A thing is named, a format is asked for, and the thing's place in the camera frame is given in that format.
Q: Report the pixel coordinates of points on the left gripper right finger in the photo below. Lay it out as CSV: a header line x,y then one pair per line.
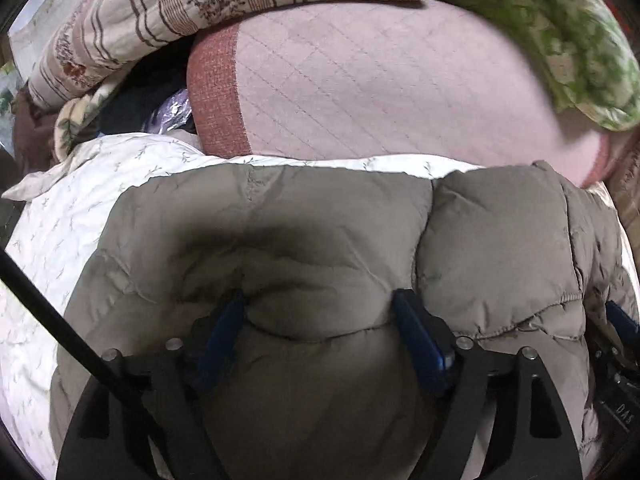
x,y
510,394

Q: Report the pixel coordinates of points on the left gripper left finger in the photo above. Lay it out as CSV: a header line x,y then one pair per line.
x,y
139,414

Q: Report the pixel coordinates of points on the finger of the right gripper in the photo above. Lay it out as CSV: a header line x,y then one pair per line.
x,y
626,328

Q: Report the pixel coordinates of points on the white patterned bed sheet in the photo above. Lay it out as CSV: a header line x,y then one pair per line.
x,y
65,219

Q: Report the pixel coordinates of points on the brown cloth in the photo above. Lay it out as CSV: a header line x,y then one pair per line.
x,y
33,134

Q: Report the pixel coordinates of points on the green white patterned blanket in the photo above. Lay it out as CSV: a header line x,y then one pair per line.
x,y
579,49

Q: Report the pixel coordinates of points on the floral cream cloth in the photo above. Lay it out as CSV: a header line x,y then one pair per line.
x,y
77,114

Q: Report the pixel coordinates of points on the olive puffer jacket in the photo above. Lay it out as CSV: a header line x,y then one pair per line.
x,y
350,269

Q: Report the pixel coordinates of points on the pink quilted mattress pad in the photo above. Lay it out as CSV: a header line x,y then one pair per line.
x,y
352,80

